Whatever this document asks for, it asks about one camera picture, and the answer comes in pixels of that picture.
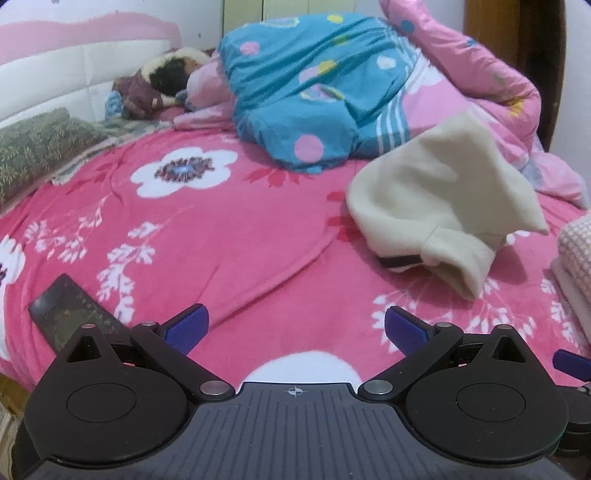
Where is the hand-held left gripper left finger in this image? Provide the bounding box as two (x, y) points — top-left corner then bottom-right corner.
(65, 303), (235, 402)

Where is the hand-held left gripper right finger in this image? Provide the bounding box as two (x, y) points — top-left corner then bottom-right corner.
(358, 305), (531, 402)

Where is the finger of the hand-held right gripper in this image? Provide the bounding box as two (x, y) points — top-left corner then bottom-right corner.
(553, 349), (591, 381)

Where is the cream zip jacket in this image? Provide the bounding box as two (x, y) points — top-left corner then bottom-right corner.
(346, 111), (550, 302)

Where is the pale pink folded cloth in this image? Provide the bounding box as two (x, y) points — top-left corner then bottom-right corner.
(549, 256), (591, 344)

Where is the black smartphone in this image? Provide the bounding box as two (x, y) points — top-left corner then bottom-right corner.
(28, 274), (125, 354)

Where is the checked pillow cloth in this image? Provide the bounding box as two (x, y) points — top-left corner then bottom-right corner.
(48, 117), (174, 185)

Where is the light blue cloth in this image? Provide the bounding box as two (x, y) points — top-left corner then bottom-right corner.
(105, 90), (127, 120)

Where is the green floral pillow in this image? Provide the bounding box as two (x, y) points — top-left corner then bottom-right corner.
(0, 108), (109, 208)

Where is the blue and pink quilt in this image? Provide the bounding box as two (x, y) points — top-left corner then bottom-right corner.
(173, 0), (591, 208)

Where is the pale yellow wardrobe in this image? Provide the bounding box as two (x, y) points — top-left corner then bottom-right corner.
(223, 0), (333, 35)

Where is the brown wooden door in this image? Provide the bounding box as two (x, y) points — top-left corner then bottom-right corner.
(464, 0), (568, 153)

